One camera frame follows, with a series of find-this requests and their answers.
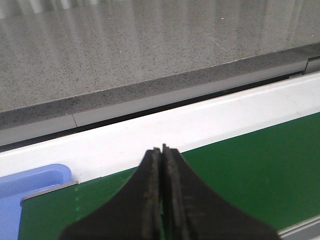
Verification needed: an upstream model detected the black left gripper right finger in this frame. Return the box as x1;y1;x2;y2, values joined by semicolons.
161;145;278;240

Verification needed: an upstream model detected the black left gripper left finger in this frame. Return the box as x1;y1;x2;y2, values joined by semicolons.
58;148;162;240

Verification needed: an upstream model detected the green conveyor belt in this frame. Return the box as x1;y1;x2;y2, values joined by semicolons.
18;113;320;240

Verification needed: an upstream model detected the blue plastic tray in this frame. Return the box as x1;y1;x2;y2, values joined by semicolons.
0;164;72;240

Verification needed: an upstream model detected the grey speckled stone counter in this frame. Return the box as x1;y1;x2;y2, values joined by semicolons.
0;0;320;151

